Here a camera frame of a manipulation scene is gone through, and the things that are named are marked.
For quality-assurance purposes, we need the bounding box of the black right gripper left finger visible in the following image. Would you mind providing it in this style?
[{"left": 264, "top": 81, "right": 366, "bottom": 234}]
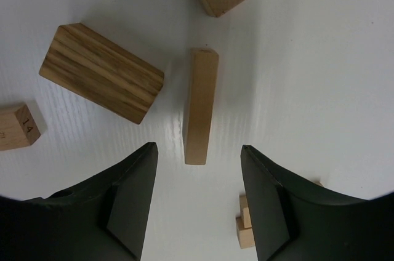
[{"left": 1, "top": 142, "right": 158, "bottom": 260}]

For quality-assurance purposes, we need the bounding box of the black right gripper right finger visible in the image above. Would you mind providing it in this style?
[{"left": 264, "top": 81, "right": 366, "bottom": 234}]
[{"left": 241, "top": 145, "right": 393, "bottom": 260}]

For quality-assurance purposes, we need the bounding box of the wood plank numbered fourteen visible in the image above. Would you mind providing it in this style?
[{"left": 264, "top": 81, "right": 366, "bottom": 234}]
[{"left": 1, "top": 103, "right": 41, "bottom": 151}]

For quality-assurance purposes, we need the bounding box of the dark striped wood block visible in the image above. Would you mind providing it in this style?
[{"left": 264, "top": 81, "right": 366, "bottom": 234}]
[{"left": 39, "top": 23, "right": 164, "bottom": 124}]

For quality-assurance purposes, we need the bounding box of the light wood plank block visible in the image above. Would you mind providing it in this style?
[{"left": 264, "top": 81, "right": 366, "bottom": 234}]
[{"left": 184, "top": 48, "right": 219, "bottom": 166}]

